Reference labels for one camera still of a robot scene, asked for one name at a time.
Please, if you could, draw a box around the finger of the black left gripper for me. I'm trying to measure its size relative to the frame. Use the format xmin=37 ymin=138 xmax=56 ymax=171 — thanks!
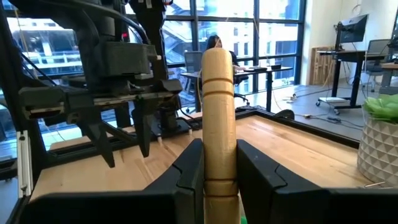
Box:
xmin=75 ymin=119 xmax=116 ymax=169
xmin=132 ymin=111 xmax=157 ymax=159

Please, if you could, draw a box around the large framed window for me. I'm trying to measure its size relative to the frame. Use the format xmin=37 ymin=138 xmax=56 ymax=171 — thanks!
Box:
xmin=0 ymin=0 xmax=307 ymax=103

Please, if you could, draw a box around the succulent in white patterned pot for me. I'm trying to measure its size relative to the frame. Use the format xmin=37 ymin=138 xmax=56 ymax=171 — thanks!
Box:
xmin=356 ymin=93 xmax=398 ymax=189

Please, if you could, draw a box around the black window desk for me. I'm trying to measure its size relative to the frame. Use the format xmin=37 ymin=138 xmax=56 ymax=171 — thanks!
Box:
xmin=180 ymin=64 xmax=294 ymax=113

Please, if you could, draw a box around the grey office chair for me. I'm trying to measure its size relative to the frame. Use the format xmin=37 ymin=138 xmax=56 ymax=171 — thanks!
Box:
xmin=363 ymin=38 xmax=393 ymax=77
xmin=183 ymin=50 xmax=203 ymax=113

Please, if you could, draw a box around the wooden slat crate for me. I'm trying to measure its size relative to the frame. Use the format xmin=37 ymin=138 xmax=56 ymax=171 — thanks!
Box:
xmin=310 ymin=45 xmax=337 ymax=86

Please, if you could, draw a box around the black computer monitor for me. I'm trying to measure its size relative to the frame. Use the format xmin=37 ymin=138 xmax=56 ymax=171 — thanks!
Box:
xmin=336 ymin=13 xmax=370 ymax=52

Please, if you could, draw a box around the wooden-handled steel trowel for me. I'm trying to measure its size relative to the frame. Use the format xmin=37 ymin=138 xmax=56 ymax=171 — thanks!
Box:
xmin=201 ymin=47 xmax=241 ymax=224

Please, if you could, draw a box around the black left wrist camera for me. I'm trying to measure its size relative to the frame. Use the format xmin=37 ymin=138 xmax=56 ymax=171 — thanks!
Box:
xmin=98 ymin=41 xmax=159 ymax=78

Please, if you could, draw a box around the black standing desk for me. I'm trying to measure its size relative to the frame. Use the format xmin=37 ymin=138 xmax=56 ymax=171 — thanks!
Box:
xmin=315 ymin=49 xmax=391 ymax=110

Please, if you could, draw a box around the person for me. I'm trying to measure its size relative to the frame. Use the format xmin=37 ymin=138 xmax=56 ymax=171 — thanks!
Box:
xmin=205 ymin=34 xmax=248 ymax=74

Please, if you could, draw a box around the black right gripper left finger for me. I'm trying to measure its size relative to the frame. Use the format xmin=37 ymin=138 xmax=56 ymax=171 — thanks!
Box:
xmin=18 ymin=138 xmax=205 ymax=224

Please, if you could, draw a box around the white floor box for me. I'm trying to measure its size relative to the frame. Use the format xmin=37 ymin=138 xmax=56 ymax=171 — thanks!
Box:
xmin=317 ymin=96 xmax=348 ymax=105

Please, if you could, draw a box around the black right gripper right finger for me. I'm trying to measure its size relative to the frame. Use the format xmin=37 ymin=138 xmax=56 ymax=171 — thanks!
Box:
xmin=236 ymin=139 xmax=398 ymax=224

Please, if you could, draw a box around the white frame bracket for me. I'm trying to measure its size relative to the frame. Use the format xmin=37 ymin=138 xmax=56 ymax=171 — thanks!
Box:
xmin=16 ymin=129 xmax=34 ymax=199

